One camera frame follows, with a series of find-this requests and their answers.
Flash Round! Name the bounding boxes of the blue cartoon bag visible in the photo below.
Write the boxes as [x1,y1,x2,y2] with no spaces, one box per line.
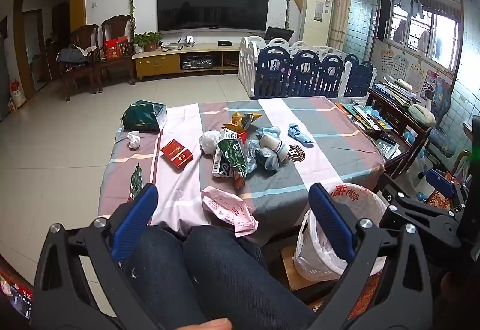
[430,77,453,118]

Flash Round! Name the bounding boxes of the beige curtain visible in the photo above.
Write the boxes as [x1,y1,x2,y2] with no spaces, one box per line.
[325,0,355,50]

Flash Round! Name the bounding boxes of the grey green pouch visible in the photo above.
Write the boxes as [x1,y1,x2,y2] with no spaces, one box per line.
[407,104,437,127]

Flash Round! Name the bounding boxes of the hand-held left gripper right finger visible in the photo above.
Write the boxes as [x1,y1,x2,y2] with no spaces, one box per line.
[308,183,434,330]

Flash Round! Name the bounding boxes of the crumpled white plastic bag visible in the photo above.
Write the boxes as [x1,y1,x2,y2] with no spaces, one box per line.
[199,130,223,155]

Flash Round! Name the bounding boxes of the red printed packet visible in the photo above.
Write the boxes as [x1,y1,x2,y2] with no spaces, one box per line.
[0,264,35,324]

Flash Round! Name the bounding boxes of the light blue crumpled bag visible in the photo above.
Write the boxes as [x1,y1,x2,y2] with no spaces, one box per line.
[256,126,281,139]

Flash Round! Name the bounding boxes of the red and white sack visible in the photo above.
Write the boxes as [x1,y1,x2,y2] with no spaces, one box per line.
[7,79,28,110]

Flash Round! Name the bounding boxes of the dark hanging garment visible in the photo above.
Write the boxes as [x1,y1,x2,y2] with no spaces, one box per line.
[376,0,393,43]

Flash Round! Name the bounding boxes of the window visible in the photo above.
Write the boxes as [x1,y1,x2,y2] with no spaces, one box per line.
[390,2,463,61]

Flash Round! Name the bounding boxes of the white paper cup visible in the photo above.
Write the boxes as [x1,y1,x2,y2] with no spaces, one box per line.
[260,134,288,163]

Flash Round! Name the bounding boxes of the row of books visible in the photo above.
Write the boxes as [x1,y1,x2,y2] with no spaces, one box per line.
[335,103,400,160]

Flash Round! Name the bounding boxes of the red gift box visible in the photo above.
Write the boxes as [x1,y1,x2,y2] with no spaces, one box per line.
[105,37,133,61]

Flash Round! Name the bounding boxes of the black monitor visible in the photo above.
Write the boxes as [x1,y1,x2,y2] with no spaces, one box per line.
[264,26,295,43]

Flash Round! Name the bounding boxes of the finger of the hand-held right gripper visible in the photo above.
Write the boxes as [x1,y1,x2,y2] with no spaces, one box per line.
[425,169,469,211]
[378,174,464,250]

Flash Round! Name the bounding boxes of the red cigarette box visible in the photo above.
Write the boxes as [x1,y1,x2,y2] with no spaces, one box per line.
[160,140,194,170]

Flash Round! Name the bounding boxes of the striped tablecloth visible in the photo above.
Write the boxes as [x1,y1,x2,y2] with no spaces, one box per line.
[98,96,387,245]

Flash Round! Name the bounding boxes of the white toothpaste box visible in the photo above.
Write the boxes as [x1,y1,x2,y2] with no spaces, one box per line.
[212,129,249,181]

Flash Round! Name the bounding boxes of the potted green plant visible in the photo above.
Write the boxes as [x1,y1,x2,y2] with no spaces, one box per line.
[130,32,163,54]

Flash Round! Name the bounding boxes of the black audio receiver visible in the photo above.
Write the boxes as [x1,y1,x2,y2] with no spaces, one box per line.
[180,56,215,71]

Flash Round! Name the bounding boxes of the wall chart poster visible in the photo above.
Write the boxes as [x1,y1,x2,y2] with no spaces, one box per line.
[391,54,410,81]
[408,62,427,93]

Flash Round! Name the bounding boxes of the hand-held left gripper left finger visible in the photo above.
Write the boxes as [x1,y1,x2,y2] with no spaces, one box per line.
[32,183,160,330]

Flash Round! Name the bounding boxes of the clear plastic bag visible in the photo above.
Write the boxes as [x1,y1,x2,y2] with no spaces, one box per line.
[247,140,281,173]

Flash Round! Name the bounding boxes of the dark green bag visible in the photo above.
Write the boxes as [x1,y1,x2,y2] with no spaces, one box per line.
[122,100,168,132]

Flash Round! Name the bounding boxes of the dark wooden chair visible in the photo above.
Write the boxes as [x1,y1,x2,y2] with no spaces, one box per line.
[98,14,136,93]
[60,23,101,102]

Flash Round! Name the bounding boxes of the pink plastic bag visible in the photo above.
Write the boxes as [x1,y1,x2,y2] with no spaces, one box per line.
[201,186,260,238]

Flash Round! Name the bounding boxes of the wooden armchair patterned cushion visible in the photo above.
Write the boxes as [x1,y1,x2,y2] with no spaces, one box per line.
[412,149,474,211]

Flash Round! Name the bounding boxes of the person's left hand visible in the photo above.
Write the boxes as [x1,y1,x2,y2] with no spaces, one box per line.
[198,318,234,330]

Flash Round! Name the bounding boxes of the stack of books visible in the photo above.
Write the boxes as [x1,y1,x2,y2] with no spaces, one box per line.
[373,78,424,106]

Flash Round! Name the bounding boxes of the yellow wooden television cabinet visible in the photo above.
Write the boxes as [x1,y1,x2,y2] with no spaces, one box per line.
[133,43,241,82]

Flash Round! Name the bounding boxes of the white standing air conditioner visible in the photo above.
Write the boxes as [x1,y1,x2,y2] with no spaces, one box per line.
[301,0,334,49]

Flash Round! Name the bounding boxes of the orange snack wrapper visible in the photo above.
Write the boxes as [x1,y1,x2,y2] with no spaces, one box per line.
[223,111,263,133]

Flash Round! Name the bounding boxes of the black television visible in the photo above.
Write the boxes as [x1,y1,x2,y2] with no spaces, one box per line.
[157,0,271,33]

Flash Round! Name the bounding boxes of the white lined waste bin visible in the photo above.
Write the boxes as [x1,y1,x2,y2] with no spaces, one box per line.
[292,183,388,281]

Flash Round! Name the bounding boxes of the blue and white playpen fence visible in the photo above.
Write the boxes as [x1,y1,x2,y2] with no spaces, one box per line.
[237,36,378,99]

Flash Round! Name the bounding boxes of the blue folded cloth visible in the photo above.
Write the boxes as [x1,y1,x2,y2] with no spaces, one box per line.
[287,123,314,147]

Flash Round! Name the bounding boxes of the person's jeans legs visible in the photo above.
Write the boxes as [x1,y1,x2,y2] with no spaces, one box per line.
[123,225,316,330]

